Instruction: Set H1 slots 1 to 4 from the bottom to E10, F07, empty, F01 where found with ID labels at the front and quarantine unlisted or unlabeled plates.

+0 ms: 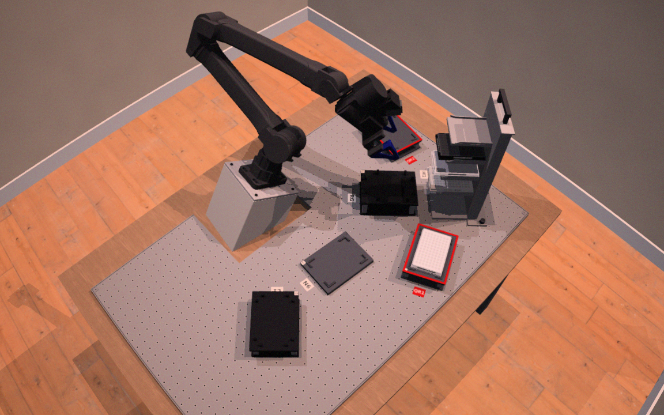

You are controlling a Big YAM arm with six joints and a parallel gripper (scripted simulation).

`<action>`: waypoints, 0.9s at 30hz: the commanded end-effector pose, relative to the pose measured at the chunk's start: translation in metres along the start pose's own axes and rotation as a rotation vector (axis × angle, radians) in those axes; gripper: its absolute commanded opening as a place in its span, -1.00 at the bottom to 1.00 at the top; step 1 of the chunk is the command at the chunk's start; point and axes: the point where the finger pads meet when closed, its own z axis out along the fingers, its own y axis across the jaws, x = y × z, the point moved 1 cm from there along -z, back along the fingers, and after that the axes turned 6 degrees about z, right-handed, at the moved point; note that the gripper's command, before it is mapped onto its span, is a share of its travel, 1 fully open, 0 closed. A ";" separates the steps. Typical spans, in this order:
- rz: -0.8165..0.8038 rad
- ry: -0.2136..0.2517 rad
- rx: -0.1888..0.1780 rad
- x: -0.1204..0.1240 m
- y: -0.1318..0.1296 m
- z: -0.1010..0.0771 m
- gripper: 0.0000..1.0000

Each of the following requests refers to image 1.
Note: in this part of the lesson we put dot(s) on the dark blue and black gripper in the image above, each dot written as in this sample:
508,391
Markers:
368,139

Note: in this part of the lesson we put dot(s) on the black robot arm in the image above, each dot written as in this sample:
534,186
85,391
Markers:
278,147

